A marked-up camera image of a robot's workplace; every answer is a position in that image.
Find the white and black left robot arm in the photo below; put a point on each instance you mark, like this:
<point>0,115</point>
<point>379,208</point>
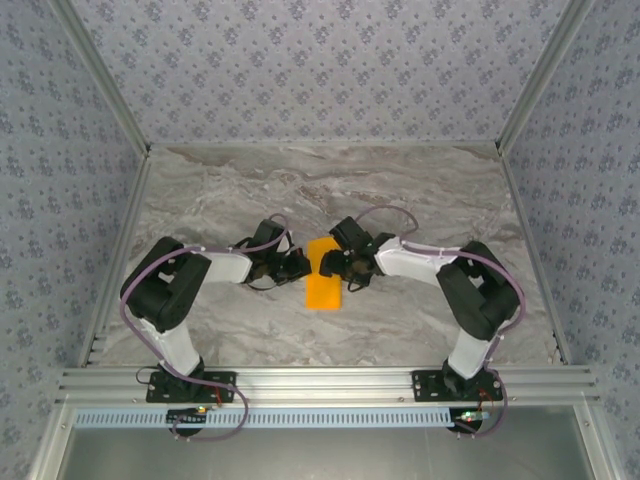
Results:
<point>175,345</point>

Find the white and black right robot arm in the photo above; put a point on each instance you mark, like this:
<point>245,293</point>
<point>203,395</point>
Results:
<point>465,355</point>

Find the grey sheet metal panel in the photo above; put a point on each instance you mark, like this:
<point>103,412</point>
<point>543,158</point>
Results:
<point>325,455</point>

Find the small black controller board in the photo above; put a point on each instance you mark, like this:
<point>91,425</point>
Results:
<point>185,416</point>
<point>470,415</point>

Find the thin aluminium table edge rail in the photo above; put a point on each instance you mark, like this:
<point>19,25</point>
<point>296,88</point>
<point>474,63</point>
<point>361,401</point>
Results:
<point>325,144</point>

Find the aluminium mounting rail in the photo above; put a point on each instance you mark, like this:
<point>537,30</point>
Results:
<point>325,385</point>

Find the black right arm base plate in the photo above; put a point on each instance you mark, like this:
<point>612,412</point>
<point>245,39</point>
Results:
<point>425,391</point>

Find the aluminium table side rail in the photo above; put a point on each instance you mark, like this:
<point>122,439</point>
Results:
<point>122,250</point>
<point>531,250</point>

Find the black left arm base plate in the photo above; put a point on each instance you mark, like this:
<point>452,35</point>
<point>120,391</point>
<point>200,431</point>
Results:
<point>160,392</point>

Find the aluminium frame post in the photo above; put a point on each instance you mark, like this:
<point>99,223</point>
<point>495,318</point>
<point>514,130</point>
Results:
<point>106,75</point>
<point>540,75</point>

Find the aluminium frame rail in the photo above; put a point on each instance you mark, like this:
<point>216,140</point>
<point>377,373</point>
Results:
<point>592,440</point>
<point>52,440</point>

